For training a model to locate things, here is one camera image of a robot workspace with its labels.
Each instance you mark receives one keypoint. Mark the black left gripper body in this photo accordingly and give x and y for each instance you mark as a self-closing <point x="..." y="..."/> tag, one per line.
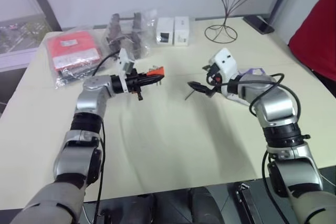
<point x="132" y="82"/>

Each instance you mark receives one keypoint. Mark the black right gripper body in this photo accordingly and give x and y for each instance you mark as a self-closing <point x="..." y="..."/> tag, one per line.
<point x="214" y="75"/>

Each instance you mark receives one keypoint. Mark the orange black small part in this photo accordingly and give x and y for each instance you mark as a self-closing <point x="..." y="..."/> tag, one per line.
<point x="157" y="71"/>

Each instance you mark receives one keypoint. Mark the metal hex key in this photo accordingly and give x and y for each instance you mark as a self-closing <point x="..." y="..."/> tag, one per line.
<point x="189" y="94"/>

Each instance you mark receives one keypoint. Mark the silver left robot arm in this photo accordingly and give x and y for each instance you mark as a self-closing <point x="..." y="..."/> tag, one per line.
<point x="90" y="103"/>

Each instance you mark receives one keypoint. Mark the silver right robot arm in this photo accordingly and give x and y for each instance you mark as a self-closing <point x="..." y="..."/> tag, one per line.
<point x="278" y="108"/>

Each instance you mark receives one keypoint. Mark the white box with black print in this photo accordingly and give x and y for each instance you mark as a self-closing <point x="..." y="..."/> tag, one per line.
<point x="165" y="31"/>

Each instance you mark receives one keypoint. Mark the plastic bag with brown parts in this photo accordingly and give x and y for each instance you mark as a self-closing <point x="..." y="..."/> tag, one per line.
<point x="126" y="32"/>

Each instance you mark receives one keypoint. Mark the white box with grey print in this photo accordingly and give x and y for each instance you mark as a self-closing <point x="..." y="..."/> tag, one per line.
<point x="181" y="31"/>

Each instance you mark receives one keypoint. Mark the plastic bag with red packs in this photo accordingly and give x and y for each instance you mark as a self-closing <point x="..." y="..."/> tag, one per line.
<point x="73" y="51"/>

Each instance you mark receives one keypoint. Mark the black flat device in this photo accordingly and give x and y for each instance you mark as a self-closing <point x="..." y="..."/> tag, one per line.
<point x="258" y="24"/>

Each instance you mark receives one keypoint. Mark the red cloth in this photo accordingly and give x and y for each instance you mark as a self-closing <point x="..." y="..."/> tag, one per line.
<point x="319" y="32"/>

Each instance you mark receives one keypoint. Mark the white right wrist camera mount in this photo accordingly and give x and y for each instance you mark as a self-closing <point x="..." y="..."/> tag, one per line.
<point x="224" y="61"/>

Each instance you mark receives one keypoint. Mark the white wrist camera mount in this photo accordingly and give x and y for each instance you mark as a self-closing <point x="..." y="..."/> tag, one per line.
<point x="123" y="58"/>
<point x="224" y="61"/>

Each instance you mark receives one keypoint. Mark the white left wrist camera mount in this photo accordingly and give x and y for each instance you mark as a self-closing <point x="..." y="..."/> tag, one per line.
<point x="123" y="58"/>

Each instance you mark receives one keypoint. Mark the black metal bracket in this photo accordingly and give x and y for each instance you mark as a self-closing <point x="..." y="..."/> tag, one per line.
<point x="245" y="203"/>

